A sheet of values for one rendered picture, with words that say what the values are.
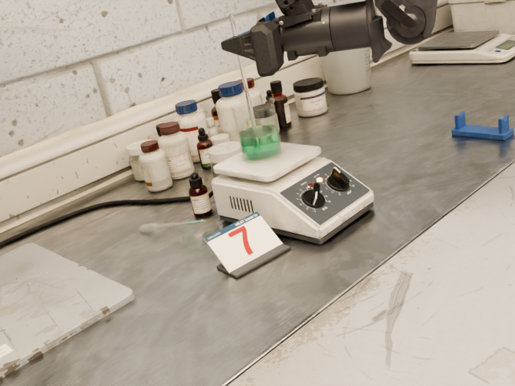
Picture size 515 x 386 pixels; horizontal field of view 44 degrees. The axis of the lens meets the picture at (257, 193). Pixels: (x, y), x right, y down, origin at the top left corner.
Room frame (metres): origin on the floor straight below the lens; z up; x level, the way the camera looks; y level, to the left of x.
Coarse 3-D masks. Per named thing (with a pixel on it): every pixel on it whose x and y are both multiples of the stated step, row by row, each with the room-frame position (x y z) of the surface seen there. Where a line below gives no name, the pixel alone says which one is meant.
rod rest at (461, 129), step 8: (464, 112) 1.06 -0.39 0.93; (456, 120) 1.05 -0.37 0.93; (464, 120) 1.06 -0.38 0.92; (504, 120) 0.99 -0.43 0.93; (456, 128) 1.05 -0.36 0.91; (464, 128) 1.05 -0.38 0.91; (472, 128) 1.04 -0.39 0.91; (480, 128) 1.03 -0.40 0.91; (488, 128) 1.02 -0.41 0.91; (496, 128) 1.02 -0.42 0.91; (504, 128) 0.99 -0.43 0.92; (472, 136) 1.02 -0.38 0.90; (480, 136) 1.01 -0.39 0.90; (488, 136) 1.00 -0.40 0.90; (496, 136) 0.99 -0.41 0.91; (504, 136) 0.98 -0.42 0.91
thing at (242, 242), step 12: (240, 228) 0.77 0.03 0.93; (252, 228) 0.77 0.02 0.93; (264, 228) 0.77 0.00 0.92; (216, 240) 0.74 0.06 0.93; (228, 240) 0.75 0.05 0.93; (240, 240) 0.75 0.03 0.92; (252, 240) 0.75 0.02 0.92; (264, 240) 0.76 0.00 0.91; (276, 240) 0.76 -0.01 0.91; (228, 252) 0.73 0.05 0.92; (240, 252) 0.73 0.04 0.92; (252, 252) 0.74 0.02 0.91; (228, 264) 0.72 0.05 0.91
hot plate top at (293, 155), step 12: (288, 144) 0.91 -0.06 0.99; (240, 156) 0.90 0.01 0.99; (288, 156) 0.86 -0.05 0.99; (300, 156) 0.85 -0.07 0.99; (312, 156) 0.85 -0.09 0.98; (216, 168) 0.87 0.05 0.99; (228, 168) 0.86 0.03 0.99; (240, 168) 0.85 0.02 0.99; (252, 168) 0.84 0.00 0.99; (264, 168) 0.83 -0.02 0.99; (276, 168) 0.82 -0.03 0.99; (288, 168) 0.82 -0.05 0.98; (264, 180) 0.80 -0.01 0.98
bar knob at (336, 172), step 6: (336, 168) 0.82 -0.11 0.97; (336, 174) 0.81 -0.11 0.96; (342, 174) 0.81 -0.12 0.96; (330, 180) 0.82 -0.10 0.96; (336, 180) 0.81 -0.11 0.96; (342, 180) 0.81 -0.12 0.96; (348, 180) 0.80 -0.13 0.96; (330, 186) 0.81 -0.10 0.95; (336, 186) 0.81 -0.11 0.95; (342, 186) 0.80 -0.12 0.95; (348, 186) 0.81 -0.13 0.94
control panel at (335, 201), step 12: (324, 168) 0.84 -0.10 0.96; (300, 180) 0.81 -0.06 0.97; (312, 180) 0.82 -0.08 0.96; (324, 180) 0.82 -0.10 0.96; (288, 192) 0.79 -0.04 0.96; (300, 192) 0.79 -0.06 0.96; (324, 192) 0.80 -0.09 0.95; (336, 192) 0.80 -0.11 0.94; (348, 192) 0.80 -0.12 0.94; (360, 192) 0.81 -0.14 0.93; (300, 204) 0.77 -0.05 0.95; (324, 204) 0.77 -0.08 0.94; (336, 204) 0.78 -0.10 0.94; (348, 204) 0.78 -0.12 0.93; (312, 216) 0.75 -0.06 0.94; (324, 216) 0.75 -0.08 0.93
